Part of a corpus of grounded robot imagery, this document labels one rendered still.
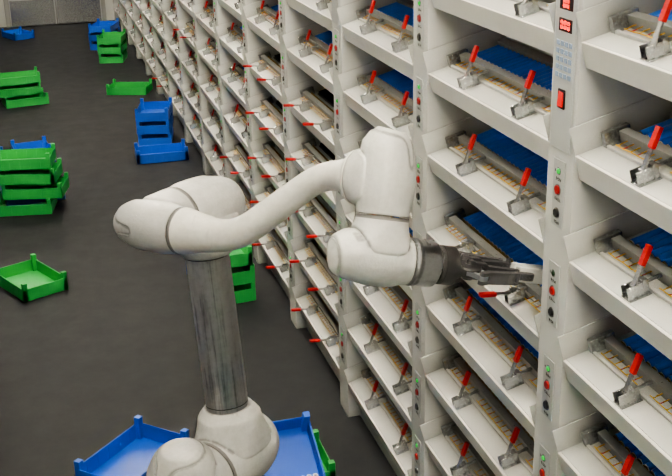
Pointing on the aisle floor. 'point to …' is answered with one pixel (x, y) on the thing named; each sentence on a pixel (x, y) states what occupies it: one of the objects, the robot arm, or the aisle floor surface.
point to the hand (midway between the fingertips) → (528, 273)
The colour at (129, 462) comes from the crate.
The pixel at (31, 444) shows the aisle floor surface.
